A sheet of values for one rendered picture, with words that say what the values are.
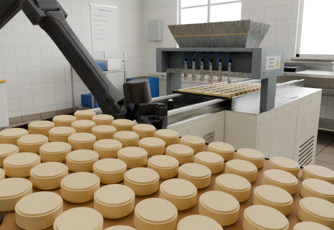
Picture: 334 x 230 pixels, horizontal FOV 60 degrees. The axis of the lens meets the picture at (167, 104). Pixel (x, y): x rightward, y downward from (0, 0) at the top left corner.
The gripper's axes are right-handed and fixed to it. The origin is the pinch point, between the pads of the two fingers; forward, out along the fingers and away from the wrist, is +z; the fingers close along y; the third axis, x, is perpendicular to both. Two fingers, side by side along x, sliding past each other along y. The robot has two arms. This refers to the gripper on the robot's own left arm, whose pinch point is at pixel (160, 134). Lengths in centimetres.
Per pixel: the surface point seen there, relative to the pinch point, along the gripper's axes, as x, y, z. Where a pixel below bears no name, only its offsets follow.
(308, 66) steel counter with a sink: -296, 4, -274
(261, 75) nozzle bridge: -71, -6, -66
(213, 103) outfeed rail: -51, 11, -76
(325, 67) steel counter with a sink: -307, 3, -255
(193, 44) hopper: -51, -19, -111
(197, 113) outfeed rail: -39, 14, -68
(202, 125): -43, 20, -69
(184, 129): -30, 20, -61
